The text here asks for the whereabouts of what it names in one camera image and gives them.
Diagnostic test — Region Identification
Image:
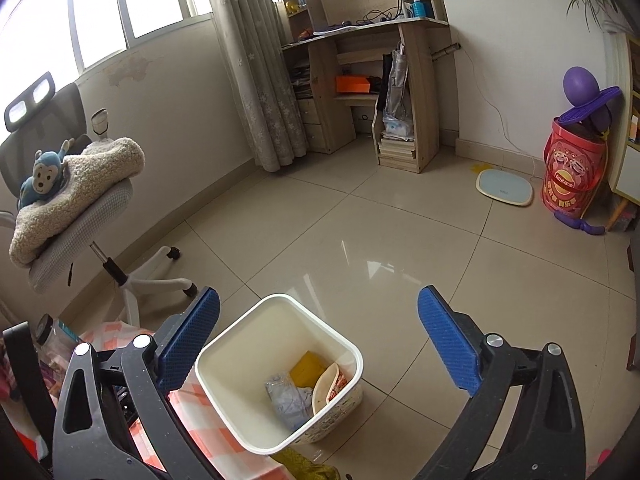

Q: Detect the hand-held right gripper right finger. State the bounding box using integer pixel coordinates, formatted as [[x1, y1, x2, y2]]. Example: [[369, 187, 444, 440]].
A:
[[415, 285, 586, 480]]

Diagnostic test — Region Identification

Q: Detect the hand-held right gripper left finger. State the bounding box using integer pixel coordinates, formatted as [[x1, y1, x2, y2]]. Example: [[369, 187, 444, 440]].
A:
[[52, 287, 223, 480]]

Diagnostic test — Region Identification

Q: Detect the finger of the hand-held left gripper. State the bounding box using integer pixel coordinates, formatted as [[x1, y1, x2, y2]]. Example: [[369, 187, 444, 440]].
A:
[[1, 324, 58, 462]]

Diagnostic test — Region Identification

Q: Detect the cream plastic waste bin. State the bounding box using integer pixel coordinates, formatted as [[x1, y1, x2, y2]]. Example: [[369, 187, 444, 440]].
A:
[[196, 294, 364, 456]]

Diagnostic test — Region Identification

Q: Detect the clear plastic wrapper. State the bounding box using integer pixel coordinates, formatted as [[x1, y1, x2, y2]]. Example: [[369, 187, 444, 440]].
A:
[[264, 371, 315, 432]]

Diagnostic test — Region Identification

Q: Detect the yellow snack packet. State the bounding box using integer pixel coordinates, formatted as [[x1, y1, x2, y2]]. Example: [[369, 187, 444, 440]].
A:
[[290, 351, 329, 387]]

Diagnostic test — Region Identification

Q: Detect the leaf print paper cup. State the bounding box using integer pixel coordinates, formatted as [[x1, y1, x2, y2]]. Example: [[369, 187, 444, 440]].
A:
[[312, 362, 351, 417]]

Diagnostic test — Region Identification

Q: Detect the clear jar black lid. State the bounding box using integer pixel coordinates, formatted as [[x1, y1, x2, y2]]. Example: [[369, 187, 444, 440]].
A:
[[35, 314, 77, 377]]

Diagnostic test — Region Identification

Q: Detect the orange white checkered tablecloth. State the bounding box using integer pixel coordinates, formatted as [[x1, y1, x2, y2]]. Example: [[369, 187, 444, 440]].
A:
[[75, 322, 292, 480]]

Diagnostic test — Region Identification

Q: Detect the grey mesh office chair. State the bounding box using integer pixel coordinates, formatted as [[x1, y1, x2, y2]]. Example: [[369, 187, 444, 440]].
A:
[[0, 72, 197, 327]]

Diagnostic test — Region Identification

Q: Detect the light blue bathroom scale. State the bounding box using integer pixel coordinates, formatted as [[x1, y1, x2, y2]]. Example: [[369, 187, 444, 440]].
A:
[[475, 169, 535, 207]]

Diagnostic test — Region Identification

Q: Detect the yellow green cloth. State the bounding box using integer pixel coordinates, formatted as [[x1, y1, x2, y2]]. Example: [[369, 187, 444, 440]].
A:
[[272, 447, 344, 480]]

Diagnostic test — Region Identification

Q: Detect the beige fleece blanket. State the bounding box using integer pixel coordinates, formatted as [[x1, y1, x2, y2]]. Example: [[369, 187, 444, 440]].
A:
[[10, 136, 146, 267]]

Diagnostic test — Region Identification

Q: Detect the blue monkey plush toy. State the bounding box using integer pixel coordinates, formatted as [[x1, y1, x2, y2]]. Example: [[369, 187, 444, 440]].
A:
[[19, 137, 77, 209]]

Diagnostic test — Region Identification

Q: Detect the stack of books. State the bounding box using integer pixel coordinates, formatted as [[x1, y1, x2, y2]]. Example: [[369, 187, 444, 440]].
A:
[[377, 131, 419, 167]]

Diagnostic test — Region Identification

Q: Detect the red printed drum bucket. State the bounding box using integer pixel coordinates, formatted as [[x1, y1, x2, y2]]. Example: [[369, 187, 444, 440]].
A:
[[542, 116, 607, 217]]

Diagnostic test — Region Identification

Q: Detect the white yellow cabinet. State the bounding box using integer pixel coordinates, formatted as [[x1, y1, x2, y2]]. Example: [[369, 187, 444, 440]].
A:
[[602, 30, 640, 234]]

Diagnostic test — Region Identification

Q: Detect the hanging plastic bag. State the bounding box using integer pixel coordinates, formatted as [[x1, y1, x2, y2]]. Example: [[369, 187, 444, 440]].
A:
[[382, 45, 417, 142]]

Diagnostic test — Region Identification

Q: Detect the wooden desk with shelves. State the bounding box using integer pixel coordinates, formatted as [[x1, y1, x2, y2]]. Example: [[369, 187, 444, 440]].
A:
[[279, 0, 459, 174]]

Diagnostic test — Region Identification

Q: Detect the orange flat box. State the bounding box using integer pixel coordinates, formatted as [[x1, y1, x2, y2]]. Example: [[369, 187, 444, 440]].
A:
[[336, 76, 372, 95]]

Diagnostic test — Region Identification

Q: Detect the purple bounce ball board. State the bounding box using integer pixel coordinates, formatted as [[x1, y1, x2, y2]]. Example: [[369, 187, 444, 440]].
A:
[[552, 66, 622, 133]]

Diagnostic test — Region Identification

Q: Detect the beige lace curtain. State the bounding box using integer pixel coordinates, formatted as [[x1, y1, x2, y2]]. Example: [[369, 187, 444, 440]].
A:
[[200, 0, 309, 174]]

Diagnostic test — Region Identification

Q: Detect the window with white frames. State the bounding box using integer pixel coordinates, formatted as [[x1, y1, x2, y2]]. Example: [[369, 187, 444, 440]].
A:
[[0, 0, 213, 133]]

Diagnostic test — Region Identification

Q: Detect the purple jump rope handle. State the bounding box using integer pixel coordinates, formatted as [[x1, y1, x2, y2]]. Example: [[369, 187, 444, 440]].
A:
[[553, 211, 607, 237]]

